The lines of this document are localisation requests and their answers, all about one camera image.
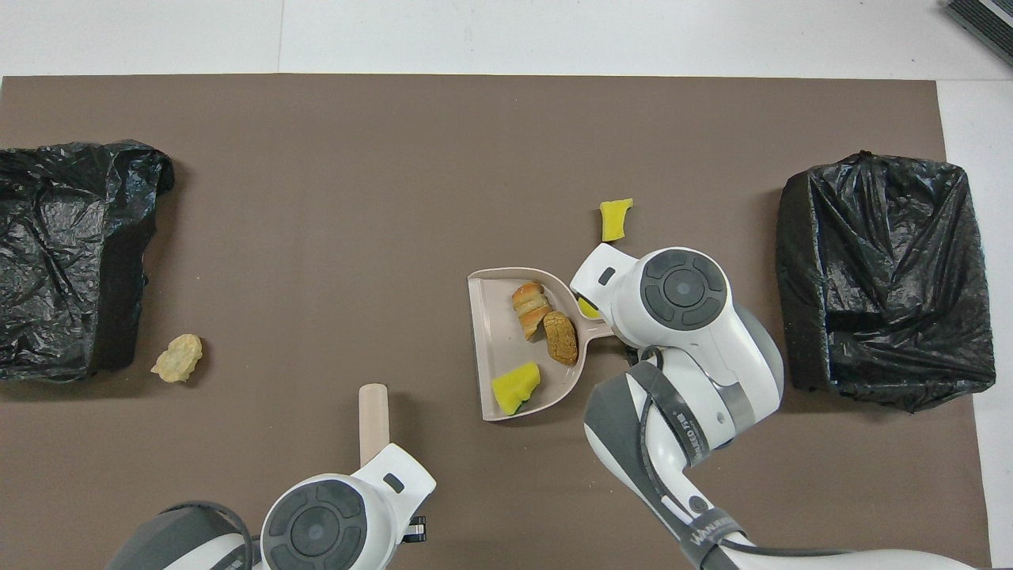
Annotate beige hand brush black bristles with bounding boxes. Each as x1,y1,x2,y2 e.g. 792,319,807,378
359,383,390,468

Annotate yellow sponge piece green backing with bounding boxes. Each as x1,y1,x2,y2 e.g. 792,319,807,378
491,361,542,416

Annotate beige plastic dustpan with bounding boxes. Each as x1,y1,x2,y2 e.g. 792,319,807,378
467,267,614,422

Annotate brown bread bun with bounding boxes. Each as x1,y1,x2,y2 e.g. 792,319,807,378
543,310,580,367

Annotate pale flaky pastry piece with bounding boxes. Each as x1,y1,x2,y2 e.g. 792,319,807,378
150,333,203,384
511,281,552,341

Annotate black bag lined bin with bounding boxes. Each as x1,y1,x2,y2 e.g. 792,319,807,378
0,140,176,384
775,150,997,414

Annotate brown table mat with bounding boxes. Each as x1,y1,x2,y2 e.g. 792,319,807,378
0,74,992,570

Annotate small yellow sponge piece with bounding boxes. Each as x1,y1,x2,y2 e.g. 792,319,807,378
599,198,634,243

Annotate dark grey ribbed object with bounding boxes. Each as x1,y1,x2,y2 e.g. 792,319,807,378
946,0,1013,66

